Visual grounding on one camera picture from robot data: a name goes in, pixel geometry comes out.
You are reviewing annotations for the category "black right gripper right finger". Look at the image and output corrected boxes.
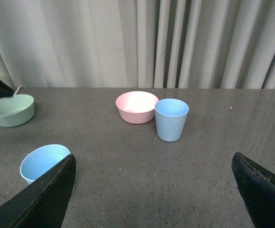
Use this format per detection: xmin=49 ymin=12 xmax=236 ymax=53
xmin=232 ymin=152 xmax=275 ymax=228

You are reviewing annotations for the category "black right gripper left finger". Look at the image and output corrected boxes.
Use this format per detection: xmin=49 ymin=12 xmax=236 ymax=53
xmin=0 ymin=154 xmax=76 ymax=228

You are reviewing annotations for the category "light blue plastic cup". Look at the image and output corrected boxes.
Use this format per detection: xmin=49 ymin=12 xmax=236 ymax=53
xmin=155 ymin=98 xmax=189 ymax=142

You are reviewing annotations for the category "mint green bowl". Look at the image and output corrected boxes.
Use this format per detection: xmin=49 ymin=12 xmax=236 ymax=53
xmin=0 ymin=94 xmax=35 ymax=127

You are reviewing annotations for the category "pink bowl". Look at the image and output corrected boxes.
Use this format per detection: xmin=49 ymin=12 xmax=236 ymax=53
xmin=116 ymin=91 xmax=159 ymax=124

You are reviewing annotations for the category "grey pleated curtain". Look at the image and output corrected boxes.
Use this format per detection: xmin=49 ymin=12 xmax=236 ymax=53
xmin=0 ymin=0 xmax=275 ymax=89

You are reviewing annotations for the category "white toaster power cable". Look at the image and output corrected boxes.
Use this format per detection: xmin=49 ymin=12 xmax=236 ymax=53
xmin=10 ymin=85 xmax=25 ymax=98

